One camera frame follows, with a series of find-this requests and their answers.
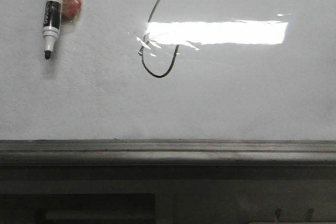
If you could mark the red magnet taped to marker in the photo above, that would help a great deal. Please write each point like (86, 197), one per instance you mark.
(70, 11)

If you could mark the black white whiteboard marker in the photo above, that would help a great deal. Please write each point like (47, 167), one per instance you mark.
(51, 25)

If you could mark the white whiteboard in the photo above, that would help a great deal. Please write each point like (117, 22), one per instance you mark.
(209, 69)

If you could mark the aluminium whiteboard frame rail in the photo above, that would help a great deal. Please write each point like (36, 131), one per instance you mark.
(166, 152)

